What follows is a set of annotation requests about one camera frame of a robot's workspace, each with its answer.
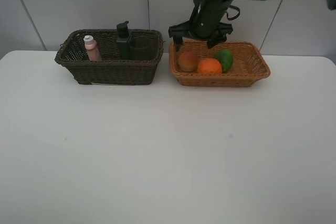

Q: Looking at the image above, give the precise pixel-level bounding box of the red yellow peach half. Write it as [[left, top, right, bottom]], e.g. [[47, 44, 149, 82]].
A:
[[177, 51, 198, 72]]

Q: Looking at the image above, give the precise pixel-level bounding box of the orange wicker basket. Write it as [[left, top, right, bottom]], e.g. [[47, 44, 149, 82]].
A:
[[169, 40, 270, 88]]

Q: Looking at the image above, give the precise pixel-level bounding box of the dark green pump bottle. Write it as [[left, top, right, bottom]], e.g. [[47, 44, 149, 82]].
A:
[[117, 21, 131, 60]]

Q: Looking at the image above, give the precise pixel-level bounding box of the purple translucent plastic cup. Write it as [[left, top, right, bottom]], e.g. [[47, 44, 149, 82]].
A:
[[130, 36, 152, 61]]

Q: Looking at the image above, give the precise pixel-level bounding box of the orange mandarin fruit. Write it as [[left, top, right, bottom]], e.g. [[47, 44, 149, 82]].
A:
[[197, 58, 222, 74]]

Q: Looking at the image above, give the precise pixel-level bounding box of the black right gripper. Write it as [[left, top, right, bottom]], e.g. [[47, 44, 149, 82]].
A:
[[169, 1, 233, 52]]

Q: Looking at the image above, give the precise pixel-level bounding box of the pink bottle white cap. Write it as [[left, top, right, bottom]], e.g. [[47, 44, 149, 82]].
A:
[[83, 35, 102, 61]]

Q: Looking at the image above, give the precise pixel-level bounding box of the dark brown wicker basket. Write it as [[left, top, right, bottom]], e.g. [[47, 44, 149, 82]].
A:
[[55, 29, 163, 86]]

